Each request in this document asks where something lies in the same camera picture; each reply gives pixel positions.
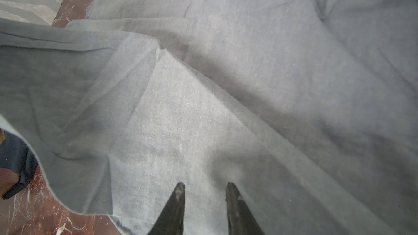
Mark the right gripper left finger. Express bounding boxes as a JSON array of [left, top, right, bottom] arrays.
[[148, 182, 185, 235]]

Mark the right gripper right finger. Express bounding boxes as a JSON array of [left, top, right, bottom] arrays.
[[225, 182, 265, 235]]

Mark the grey long sleeve shirt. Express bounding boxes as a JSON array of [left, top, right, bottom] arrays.
[[1, 0, 418, 235]]

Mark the folded multicolour plaid shirt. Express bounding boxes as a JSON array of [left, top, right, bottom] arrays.
[[1, 129, 38, 200]]

